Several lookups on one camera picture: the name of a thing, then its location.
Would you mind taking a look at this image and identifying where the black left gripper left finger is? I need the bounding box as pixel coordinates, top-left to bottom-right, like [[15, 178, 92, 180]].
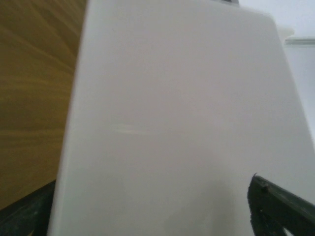
[[0, 181, 56, 236]]

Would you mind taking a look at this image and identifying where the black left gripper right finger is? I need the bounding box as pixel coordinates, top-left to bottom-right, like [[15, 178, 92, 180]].
[[247, 175, 315, 236]]

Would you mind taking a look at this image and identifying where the white plastic tub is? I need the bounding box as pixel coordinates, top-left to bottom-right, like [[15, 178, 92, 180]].
[[48, 0, 315, 236]]

